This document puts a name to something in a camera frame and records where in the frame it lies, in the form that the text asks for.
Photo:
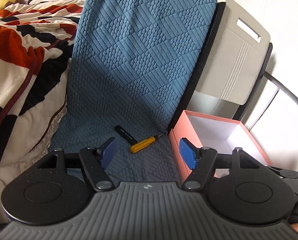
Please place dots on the pink cardboard box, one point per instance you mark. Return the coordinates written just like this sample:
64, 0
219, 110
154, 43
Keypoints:
215, 132

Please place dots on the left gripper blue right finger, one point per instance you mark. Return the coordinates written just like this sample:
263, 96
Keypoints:
201, 162

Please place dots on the black metal tube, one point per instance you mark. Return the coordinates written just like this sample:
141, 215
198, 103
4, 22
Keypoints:
281, 87

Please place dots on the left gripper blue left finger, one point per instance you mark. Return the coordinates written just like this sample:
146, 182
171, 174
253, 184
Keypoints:
95, 161

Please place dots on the yellow handled screwdriver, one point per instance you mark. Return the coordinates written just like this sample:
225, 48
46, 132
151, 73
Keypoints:
145, 143

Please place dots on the red white black blanket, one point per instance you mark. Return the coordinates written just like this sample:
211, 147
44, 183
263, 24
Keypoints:
36, 45

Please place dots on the blue textured chair cover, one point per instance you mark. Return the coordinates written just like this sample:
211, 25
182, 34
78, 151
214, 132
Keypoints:
131, 62

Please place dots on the black lighter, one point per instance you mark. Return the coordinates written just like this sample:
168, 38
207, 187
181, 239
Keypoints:
125, 135

